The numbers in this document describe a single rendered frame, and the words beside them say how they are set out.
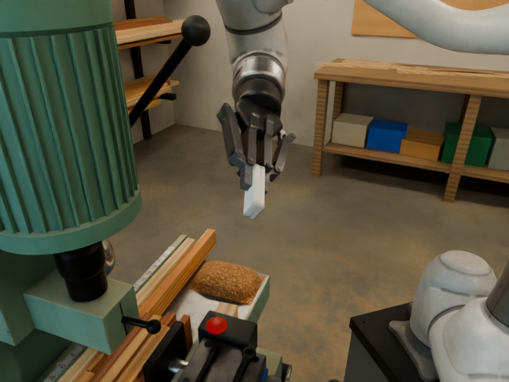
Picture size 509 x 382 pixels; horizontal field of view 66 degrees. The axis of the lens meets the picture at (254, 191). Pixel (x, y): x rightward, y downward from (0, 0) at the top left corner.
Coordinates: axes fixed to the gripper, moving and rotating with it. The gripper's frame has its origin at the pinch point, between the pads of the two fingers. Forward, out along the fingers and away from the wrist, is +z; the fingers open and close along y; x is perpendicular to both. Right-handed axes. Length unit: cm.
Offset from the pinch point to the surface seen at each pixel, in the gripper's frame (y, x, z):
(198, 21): 14.4, 12.0, -10.8
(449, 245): -185, -91, -101
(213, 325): -2.5, -15.4, 12.5
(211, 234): -8.3, -36.1, -16.4
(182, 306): -3.6, -35.0, 2.3
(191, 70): -28, -208, -324
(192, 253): -4.2, -35.3, -9.8
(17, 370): 20, -48, 15
